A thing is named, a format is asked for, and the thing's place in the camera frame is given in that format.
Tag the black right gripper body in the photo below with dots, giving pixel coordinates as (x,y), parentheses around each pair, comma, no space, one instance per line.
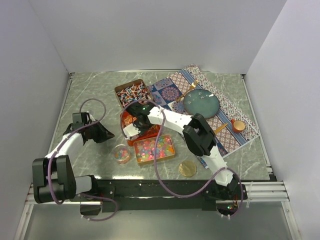
(143,128)

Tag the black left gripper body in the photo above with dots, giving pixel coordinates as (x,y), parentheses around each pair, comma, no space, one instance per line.
(90,128)

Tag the orange tin lollipop candies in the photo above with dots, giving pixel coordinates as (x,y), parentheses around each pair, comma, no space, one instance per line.
(152,132)

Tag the clear plastic jar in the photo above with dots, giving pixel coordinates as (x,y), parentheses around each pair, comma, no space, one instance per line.
(121,153)

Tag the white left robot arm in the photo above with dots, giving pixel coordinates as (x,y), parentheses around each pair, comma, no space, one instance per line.
(54,171)

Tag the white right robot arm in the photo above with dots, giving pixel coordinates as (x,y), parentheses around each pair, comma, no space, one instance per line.
(198,135)

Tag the gold tin colourful jelly candies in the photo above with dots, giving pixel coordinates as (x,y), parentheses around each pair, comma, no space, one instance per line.
(146,149)

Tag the teal round plate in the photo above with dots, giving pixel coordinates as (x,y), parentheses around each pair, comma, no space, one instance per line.
(200,101)

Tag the gold fork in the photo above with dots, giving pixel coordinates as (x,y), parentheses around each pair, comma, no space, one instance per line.
(192,86)

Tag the gold round jar lid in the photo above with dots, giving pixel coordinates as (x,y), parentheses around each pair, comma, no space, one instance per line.
(187,168)

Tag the gold knife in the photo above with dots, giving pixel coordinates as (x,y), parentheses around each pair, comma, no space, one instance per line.
(217,130)

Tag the patterned blue placemat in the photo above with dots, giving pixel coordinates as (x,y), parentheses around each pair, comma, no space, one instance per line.
(166,91)

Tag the small copper cup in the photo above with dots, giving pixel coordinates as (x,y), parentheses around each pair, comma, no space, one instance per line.
(237,126)

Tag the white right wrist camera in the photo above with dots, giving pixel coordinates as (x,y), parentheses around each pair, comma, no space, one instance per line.
(131,132)

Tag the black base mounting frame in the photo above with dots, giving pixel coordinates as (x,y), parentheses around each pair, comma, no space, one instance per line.
(131,195)

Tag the aluminium rail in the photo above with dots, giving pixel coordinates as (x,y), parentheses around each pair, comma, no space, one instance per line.
(266,191)

